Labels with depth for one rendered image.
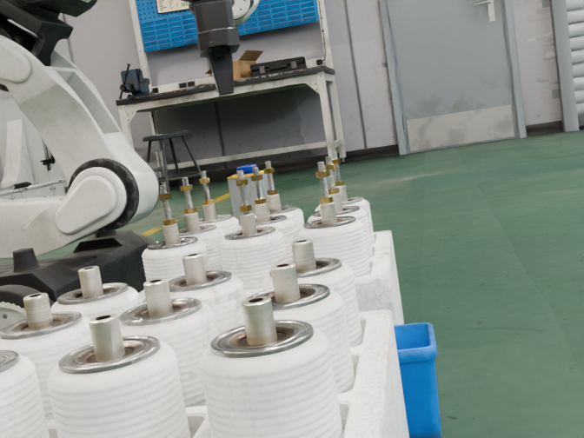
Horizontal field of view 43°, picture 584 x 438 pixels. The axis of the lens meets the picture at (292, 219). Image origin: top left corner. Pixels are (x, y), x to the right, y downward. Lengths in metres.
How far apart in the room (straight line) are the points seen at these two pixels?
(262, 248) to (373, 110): 5.18
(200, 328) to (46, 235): 0.91
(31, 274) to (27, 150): 3.49
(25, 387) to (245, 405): 0.19
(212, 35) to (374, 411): 0.61
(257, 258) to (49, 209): 0.58
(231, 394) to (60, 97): 1.07
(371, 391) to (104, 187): 0.93
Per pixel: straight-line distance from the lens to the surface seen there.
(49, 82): 1.51
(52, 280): 1.41
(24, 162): 4.82
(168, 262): 1.09
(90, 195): 1.47
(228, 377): 0.52
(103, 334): 0.57
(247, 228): 1.09
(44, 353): 0.70
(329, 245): 1.04
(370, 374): 0.66
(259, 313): 0.54
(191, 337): 0.66
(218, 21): 1.05
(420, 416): 0.94
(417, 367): 0.91
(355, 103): 6.21
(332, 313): 0.64
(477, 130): 6.19
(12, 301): 1.36
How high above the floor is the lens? 0.40
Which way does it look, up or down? 7 degrees down
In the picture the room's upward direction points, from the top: 9 degrees counter-clockwise
